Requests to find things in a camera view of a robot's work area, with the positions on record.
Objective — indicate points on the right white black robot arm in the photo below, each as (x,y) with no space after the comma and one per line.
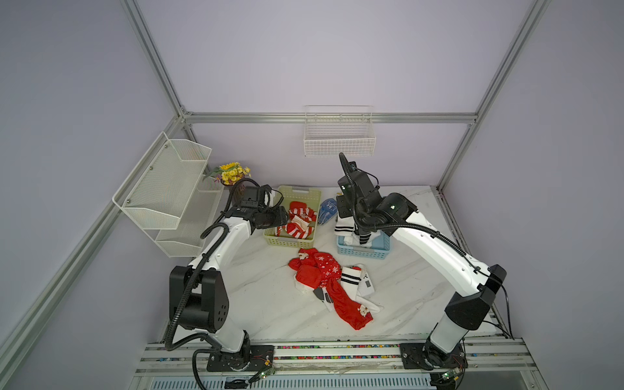
(476,284)

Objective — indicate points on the white wire wall basket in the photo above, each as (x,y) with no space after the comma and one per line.
(331,129)

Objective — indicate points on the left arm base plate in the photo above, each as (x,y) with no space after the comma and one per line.
(250,358)

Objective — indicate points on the green plastic basket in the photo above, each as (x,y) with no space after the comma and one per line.
(278,236)

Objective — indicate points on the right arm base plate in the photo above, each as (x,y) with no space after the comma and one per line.
(426,356)

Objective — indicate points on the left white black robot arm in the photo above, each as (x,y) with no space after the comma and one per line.
(198,300)

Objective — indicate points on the red white striped santa sock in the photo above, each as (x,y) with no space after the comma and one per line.
(302,220)

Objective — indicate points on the red santa sock upper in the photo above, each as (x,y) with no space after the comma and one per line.
(314,269)

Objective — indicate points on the white sock black bands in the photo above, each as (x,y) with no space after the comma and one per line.
(364,240)

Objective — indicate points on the white two-tier mesh shelf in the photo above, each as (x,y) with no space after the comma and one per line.
(170,196)

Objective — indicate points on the blue dotted work glove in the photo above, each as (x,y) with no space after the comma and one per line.
(328,209)

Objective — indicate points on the blue plastic basket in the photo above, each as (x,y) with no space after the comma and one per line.
(380,249)

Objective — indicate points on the aluminium rail bench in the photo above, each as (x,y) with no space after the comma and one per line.
(486,362)

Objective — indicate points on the dark glass vase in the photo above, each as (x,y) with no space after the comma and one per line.
(236,191)

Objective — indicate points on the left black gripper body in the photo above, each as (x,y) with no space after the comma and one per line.
(273,218)

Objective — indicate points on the yellow flower bouquet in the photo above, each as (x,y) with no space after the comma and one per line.
(229,174)

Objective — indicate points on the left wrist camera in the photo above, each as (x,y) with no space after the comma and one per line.
(266,196)

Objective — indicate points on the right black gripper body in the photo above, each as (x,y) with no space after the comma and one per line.
(347,210)

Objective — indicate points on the white sock black stripes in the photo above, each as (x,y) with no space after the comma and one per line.
(358,286)

